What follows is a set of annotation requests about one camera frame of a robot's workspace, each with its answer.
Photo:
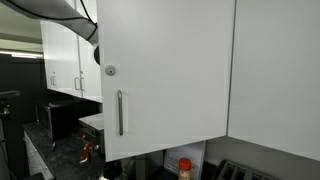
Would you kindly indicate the silver cabinet lock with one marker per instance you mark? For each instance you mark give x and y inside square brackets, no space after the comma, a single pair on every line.
[110,70]

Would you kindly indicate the black coffee pot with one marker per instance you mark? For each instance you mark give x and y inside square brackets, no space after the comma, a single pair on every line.
[113,170]

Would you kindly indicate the white cabinet door with lock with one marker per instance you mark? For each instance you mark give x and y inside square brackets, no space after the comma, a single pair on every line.
[173,83]

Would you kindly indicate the stainless steel toaster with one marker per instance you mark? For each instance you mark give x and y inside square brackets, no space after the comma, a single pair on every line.
[233,171]

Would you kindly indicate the stainless steel coffee maker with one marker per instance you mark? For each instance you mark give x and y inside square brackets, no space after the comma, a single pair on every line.
[95,121]

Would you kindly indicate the black microwave oven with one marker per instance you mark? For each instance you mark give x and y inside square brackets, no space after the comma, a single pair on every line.
[60,120]

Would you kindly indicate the blue pen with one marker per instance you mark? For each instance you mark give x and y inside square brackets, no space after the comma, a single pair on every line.
[53,146]

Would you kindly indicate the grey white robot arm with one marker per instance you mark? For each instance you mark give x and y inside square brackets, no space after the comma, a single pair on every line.
[50,10]

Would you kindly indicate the white lower cabinet fronts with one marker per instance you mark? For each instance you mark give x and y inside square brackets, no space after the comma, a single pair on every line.
[36,160]

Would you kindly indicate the ceiling light strip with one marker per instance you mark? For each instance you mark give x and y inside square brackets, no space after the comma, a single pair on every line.
[20,54]

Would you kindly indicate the spice bottle red cap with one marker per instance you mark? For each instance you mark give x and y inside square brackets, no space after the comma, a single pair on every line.
[184,165]

